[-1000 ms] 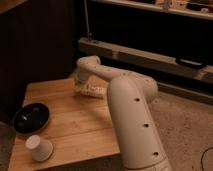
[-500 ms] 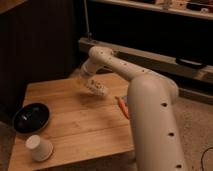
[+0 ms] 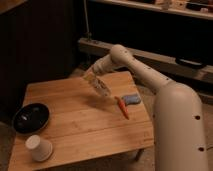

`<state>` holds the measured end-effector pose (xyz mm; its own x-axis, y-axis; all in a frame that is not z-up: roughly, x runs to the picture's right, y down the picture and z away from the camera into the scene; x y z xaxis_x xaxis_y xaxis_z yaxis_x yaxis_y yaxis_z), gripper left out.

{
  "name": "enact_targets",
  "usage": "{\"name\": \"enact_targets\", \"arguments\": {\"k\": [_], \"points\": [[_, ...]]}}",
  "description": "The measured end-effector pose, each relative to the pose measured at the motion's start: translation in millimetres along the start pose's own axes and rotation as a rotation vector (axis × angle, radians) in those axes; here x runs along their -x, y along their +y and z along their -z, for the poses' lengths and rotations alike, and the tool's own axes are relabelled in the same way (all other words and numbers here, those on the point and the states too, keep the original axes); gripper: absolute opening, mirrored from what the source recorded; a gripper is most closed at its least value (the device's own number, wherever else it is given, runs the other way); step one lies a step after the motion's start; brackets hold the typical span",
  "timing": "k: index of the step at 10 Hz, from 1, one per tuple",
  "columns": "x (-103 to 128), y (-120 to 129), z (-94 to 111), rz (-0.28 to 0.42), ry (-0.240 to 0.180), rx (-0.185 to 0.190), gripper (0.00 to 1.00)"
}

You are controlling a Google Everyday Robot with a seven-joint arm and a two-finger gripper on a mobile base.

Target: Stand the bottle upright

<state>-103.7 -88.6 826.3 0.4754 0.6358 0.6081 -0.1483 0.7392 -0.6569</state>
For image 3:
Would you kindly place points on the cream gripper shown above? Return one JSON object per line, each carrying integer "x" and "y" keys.
{"x": 92, "y": 71}

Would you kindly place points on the white labelled bottle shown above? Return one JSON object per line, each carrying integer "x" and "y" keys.
{"x": 98, "y": 85}

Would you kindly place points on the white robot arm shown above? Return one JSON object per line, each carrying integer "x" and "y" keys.
{"x": 179, "y": 135}

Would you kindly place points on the metal pole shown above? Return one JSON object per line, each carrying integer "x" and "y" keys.
{"x": 88, "y": 33}

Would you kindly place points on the orange carrot toy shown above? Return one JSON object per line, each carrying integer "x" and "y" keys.
{"x": 122, "y": 107}

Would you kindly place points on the blue grey sponge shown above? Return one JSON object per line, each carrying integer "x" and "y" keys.
{"x": 131, "y": 99}

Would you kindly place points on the wooden table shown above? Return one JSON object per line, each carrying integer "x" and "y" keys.
{"x": 83, "y": 125}

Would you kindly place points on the black bowl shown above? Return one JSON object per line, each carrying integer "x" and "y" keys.
{"x": 30, "y": 118}

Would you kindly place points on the white paper cup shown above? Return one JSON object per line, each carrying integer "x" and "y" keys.
{"x": 39, "y": 148}

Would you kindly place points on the black handle on shelf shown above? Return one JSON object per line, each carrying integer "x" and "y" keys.
{"x": 189, "y": 64}

